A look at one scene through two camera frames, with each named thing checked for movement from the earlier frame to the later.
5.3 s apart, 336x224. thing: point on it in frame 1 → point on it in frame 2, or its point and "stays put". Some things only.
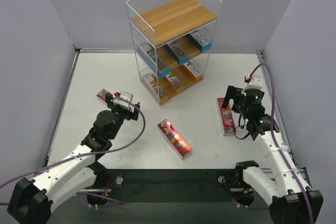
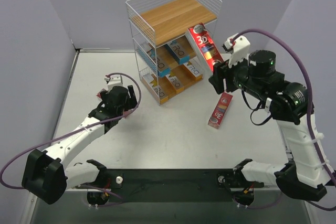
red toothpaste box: (182, 149) → (208, 51)
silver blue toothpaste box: (178, 52) stays put
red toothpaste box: (227, 119) → (220, 110)
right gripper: (237, 96) → (221, 77)
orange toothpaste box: (188, 74) stays put
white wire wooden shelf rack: (173, 29) stays put
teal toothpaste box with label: (154, 59) stays put
